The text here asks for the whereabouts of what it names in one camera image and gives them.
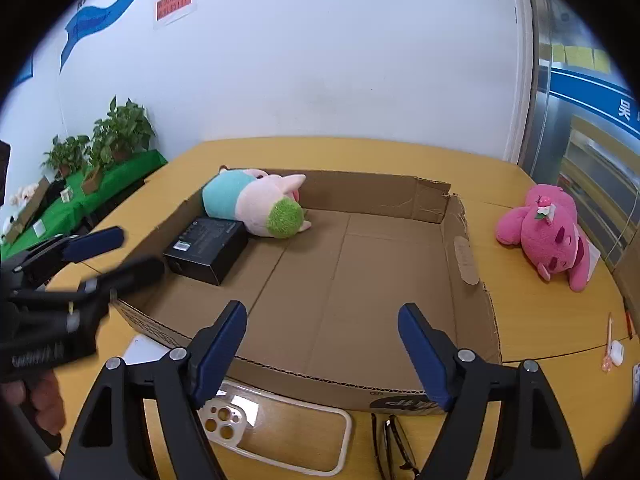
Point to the wooden desktop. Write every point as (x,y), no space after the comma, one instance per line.
(540,320)

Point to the teal and pink plush pig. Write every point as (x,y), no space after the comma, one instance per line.
(250,205)

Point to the pink plush bear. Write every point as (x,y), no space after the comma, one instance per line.
(545,230)

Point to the blue wave wall decal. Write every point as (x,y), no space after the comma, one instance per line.
(92,17)

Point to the large potted green plant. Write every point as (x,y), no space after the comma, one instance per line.
(122,127)

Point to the red wall notice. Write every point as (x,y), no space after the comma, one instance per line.
(174,2)

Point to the silver folding phone stand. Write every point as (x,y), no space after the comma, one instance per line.
(142,350)

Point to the black monitor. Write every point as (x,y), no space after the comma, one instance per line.
(4,175)

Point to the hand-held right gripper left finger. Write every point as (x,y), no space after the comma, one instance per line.
(220,350)

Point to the small black product box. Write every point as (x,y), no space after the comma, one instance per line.
(205,247)

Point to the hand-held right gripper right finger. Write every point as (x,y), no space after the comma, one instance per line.
(422,355)

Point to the cream phone case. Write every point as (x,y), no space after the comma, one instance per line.
(280,452)

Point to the person's left hand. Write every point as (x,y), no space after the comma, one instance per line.
(47,402)

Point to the blue door sign band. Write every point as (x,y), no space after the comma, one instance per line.
(585,92)

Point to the small potted green plant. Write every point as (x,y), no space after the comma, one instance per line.
(92,177)

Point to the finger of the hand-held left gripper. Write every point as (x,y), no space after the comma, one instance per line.
(95,242)
(135,272)

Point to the blue wall poster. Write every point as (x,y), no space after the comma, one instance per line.
(23,71)

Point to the white plush toy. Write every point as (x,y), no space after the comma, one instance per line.
(22,195)

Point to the brown cardboard carton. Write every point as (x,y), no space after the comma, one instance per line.
(30,210)

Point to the yellow sticky note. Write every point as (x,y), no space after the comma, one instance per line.
(601,61)
(578,56)
(558,52)

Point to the shallow cardboard box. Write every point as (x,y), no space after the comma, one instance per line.
(350,280)

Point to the small white case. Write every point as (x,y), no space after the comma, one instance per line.
(617,352)

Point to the green table cloth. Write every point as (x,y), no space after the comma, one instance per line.
(115,177)

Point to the medium potted green plant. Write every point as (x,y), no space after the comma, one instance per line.
(65,152)

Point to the black glasses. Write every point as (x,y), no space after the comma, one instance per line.
(387,435)

